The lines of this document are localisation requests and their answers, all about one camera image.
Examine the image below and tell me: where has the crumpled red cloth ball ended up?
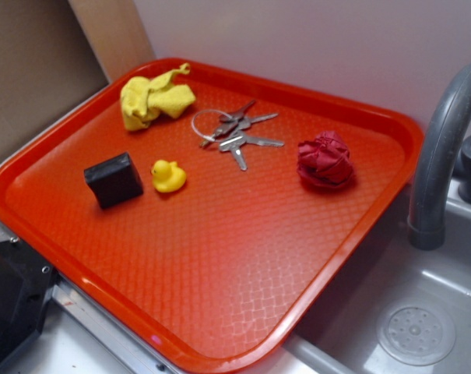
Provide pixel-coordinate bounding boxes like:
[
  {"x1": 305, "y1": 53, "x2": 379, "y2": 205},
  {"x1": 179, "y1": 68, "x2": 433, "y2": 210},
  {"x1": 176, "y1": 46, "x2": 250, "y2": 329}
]
[{"x1": 297, "y1": 131, "x2": 355, "y2": 189}]

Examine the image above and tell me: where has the yellow cloth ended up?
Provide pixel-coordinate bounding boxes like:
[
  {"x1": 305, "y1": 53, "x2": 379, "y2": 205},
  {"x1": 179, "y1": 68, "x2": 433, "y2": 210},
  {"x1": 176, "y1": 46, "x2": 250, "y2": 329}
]
[{"x1": 120, "y1": 63, "x2": 196, "y2": 132}]

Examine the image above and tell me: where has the silver key pointing down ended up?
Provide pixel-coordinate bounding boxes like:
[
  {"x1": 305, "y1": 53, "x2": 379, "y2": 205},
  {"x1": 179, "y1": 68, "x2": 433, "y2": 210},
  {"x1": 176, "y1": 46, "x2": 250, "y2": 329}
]
[{"x1": 230, "y1": 146, "x2": 248, "y2": 171}]

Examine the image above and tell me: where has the silver key lower right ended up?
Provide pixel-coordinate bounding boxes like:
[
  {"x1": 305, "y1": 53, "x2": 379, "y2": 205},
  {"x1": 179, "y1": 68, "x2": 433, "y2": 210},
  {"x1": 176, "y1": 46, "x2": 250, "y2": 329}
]
[{"x1": 219, "y1": 132, "x2": 284, "y2": 152}]

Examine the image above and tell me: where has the silver key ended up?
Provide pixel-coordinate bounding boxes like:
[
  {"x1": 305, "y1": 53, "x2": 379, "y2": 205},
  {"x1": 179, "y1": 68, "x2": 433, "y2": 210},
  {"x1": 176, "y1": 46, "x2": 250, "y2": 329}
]
[
  {"x1": 219, "y1": 100, "x2": 256, "y2": 122},
  {"x1": 211, "y1": 113, "x2": 279, "y2": 139},
  {"x1": 219, "y1": 132, "x2": 284, "y2": 152}
]

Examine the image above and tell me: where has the red plastic tray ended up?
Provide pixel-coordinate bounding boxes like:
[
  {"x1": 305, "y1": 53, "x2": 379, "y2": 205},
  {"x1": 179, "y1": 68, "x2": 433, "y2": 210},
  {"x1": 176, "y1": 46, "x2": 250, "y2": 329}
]
[{"x1": 0, "y1": 62, "x2": 424, "y2": 373}]

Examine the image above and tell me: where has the silver key upper right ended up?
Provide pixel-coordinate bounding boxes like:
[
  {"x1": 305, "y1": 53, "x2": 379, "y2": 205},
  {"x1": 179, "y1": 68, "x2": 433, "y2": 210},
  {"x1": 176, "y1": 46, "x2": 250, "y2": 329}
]
[{"x1": 211, "y1": 113, "x2": 279, "y2": 139}]

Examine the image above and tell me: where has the yellow rubber duck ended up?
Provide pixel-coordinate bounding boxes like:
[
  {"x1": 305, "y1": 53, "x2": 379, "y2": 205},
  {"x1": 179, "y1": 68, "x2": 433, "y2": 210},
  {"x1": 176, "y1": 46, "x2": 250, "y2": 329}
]
[{"x1": 151, "y1": 160, "x2": 187, "y2": 193}]

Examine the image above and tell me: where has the silver key upper left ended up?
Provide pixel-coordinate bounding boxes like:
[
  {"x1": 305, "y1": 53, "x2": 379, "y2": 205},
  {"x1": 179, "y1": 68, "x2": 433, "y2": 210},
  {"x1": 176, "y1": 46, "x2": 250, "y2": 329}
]
[{"x1": 219, "y1": 100, "x2": 256, "y2": 122}]

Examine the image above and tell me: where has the black square block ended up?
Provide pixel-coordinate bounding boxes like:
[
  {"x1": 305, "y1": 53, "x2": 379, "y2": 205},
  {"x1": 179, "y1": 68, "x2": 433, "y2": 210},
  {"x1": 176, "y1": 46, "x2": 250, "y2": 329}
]
[{"x1": 83, "y1": 152, "x2": 144, "y2": 209}]

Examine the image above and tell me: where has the grey faucet spout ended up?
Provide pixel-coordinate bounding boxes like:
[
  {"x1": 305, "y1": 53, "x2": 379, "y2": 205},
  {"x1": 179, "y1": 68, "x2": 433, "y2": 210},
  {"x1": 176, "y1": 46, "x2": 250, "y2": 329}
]
[{"x1": 408, "y1": 64, "x2": 471, "y2": 250}]

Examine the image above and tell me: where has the grey plastic sink basin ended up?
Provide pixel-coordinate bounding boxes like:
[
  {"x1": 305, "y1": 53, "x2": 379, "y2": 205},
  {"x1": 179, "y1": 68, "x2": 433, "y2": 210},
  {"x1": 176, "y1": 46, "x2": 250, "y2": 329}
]
[{"x1": 285, "y1": 181, "x2": 471, "y2": 373}]

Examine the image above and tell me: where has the round sink drain cover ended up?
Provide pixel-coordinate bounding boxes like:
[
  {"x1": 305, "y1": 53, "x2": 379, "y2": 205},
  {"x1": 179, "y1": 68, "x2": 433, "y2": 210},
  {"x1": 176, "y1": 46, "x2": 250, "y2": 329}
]
[{"x1": 376, "y1": 298, "x2": 456, "y2": 366}]

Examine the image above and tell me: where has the brown cardboard panel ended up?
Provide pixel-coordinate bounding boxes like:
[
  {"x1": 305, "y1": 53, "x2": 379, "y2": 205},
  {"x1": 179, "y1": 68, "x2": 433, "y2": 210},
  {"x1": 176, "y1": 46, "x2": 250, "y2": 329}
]
[{"x1": 0, "y1": 1, "x2": 155, "y2": 163}]

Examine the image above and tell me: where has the clear wire key ring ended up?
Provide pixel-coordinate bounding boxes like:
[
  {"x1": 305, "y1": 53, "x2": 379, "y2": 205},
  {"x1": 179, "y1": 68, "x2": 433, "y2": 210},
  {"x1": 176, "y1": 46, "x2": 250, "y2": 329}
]
[{"x1": 190, "y1": 109, "x2": 233, "y2": 150}]

